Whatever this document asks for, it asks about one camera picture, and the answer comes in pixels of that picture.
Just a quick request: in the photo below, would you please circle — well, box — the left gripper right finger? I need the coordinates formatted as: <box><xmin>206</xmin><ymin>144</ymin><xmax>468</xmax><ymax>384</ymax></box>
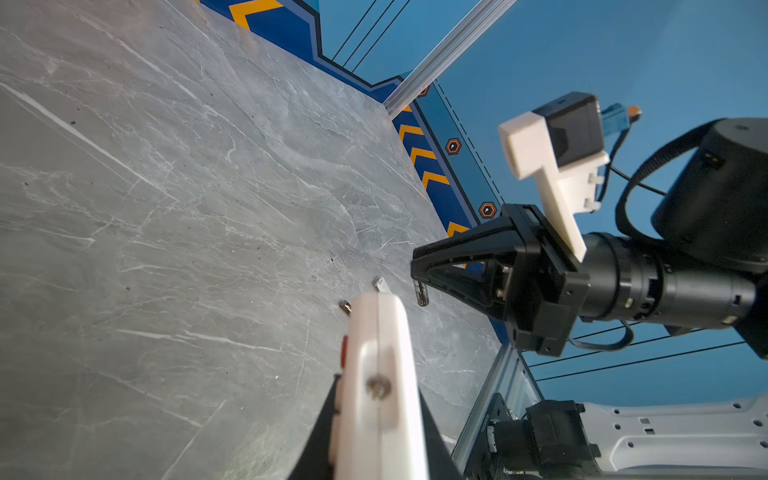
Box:
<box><xmin>419</xmin><ymin>394</ymin><xmax>463</xmax><ymax>480</ymax></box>

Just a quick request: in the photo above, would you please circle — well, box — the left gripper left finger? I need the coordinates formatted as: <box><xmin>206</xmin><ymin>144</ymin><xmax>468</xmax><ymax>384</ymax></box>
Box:
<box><xmin>287</xmin><ymin>374</ymin><xmax>341</xmax><ymax>480</ymax></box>

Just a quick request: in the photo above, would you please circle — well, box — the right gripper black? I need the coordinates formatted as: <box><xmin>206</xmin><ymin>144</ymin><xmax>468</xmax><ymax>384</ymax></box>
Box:
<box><xmin>410</xmin><ymin>204</ymin><xmax>758</xmax><ymax>357</ymax></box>

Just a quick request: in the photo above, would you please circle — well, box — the white remote control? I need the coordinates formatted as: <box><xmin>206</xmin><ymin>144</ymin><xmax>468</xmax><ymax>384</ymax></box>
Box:
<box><xmin>328</xmin><ymin>291</ymin><xmax>430</xmax><ymax>479</ymax></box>

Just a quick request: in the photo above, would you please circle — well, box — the white battery cover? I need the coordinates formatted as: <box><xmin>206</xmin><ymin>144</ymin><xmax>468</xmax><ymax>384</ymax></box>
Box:
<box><xmin>373</xmin><ymin>277</ymin><xmax>391</xmax><ymax>294</ymax></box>

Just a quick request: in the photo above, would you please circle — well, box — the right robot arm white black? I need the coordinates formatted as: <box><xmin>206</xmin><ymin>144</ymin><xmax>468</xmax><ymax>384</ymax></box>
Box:
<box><xmin>411</xmin><ymin>118</ymin><xmax>767</xmax><ymax>479</ymax></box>

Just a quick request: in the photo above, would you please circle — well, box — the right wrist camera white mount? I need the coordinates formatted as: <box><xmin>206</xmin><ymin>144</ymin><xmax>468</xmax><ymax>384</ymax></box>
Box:
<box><xmin>498</xmin><ymin>91</ymin><xmax>642</xmax><ymax>261</ymax></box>

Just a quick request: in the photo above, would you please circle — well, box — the right aluminium corner post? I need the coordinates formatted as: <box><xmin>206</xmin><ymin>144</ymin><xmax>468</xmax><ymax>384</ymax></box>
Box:
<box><xmin>383</xmin><ymin>0</ymin><xmax>517</xmax><ymax>120</ymax></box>

